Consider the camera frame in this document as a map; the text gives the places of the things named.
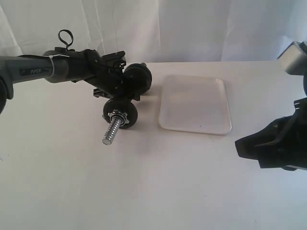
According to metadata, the chrome threaded dumbbell bar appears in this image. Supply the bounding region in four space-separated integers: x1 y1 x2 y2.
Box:
102 79 136 145

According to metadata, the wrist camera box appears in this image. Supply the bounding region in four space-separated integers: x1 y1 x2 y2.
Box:
100 51 127 69
277 41 307 76

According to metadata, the chrome star collar nut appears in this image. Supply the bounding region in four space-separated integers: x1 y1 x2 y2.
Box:
107 110 129 127

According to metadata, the white rectangular plastic tray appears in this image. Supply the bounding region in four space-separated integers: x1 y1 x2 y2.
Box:
158 74 232 135

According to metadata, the black weight plate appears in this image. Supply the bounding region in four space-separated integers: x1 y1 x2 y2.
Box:
142 67 153 94
103 99 138 129
124 63 146 95

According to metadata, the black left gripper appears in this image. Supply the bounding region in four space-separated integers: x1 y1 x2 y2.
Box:
83 67 141 101

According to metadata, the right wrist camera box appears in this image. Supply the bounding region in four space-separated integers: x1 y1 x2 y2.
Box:
277 41 307 76

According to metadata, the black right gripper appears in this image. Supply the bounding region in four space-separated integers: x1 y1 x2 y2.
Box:
235 98 307 171

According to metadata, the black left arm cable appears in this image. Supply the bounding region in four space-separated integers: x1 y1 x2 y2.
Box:
59 29 75 51

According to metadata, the white backdrop curtain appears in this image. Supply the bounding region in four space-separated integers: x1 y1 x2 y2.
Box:
0 0 307 62

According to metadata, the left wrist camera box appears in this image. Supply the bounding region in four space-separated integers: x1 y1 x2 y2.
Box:
100 51 127 69

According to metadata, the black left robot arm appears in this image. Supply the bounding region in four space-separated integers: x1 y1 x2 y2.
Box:
0 47 142 110

